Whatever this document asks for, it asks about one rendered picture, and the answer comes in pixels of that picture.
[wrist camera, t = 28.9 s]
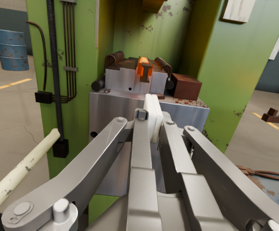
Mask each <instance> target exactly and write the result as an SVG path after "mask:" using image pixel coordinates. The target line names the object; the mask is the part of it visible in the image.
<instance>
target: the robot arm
mask: <svg viewBox="0 0 279 231"><path fill-rule="evenodd" d="M158 139H159V142H158ZM125 142H131V150H130V159H129V168H128V182H127V191H126V194H125V195H123V196H121V197H120V198H118V199H117V200H116V201H115V202H114V203H113V204H112V205H111V206H110V207H109V208H108V209H107V210H105V211H104V212H103V213H102V214H101V215H100V216H99V217H98V218H97V219H96V220H95V221H94V222H93V223H92V224H91V225H90V226H89V227H88V228H87V229H86V230H85V231H279V205H278V204H277V203H275V202H274V201H273V200H271V199H270V198H269V197H268V196H267V195H266V194H265V193H264V192H263V191H262V190H261V189H260V188H259V187H258V186H257V185H255V184H254V183H253V182H252V181H251V180H250V179H249V178H248V177H247V176H246V175H245V174H244V173H243V172H242V171H241V170H240V169H239V168H238V167H236V166H235V165H234V164H233V163H232V162H231V161H230V160H229V159H228V158H227V157H226V156H225V155H224V154H223V153H222V152H221V151H220V150H219V149H217V148H216V147H215V146H214V145H213V144H212V143H211V142H210V141H209V140H208V139H207V138H206V137H205V136H204V135H203V134H202V133H201V132H200V131H198V130H197V129H196V128H195V127H193V126H185V127H184V129H182V128H178V127H177V124H176V123H175V122H173V121H172V119H171V117H170V114H169V113H167V112H165V111H161V108H160V105H159V101H158V98H157V95H154V94H153V95H151V94H146V95H145V102H144V108H143V109H139V108H137V109H136V110H135V114H134V120H133V121H127V119H125V118H123V117H116V118H114V119H113V120H112V121H111V122H110V123H109V124H108V125H107V126H106V127H105V128H104V129H103V130H102V131H101V132H100V133H99V134H98V135H97V136H96V137H95V138H94V139H93V140H92V141H91V142H90V143H89V144H88V145H87V146H86V147H85V148H84V149H83V150H82V151H81V152H80V153H79V154H78V155H77V156H76V157H75V158H74V159H73V160H72V161H71V162H70V163H69V164H68V165H67V166H66V167H65V168H64V169H63V170H62V171H61V172H60V173H59V174H58V175H57V176H56V177H54V178H52V179H51V180H49V181H47V182H46V183H44V184H42V185H41V186H39V187H37V188H36V189H34V190H32V191H30V192H29V193H27V194H25V195H24V196H22V197H20V198H19V199H17V200H16V201H14V202H13V203H11V204H10V205H9V206H8V207H7V208H6V209H5V211H4V212H3V215H2V217H1V220H2V225H3V227H4V230H5V231H77V229H78V218H79V217H80V216H81V214H82V213H83V212H84V210H85V209H86V207H87V205H88V204H89V202H90V200H91V199H92V197H93V195H94V194H95V192H96V190H97V189H98V187H99V186H100V184H101V182H102V181H103V179H104V177H105V176H106V174H107V173H108V171H109V169H110V167H111V166H112V164H113V163H114V161H115V159H116V158H117V156H118V155H119V153H120V151H121V150H122V148H123V146H124V144H125ZM150 142H152V143H157V142H158V146H157V150H158V149H159V152H160V158H161V164H162V172H163V178H164V184H165V190H166V193H163V192H160V191H157V189H156V177H155V170H154V169H152V163H151V149H150ZM193 145H194V150H193V149H192V148H193Z"/></svg>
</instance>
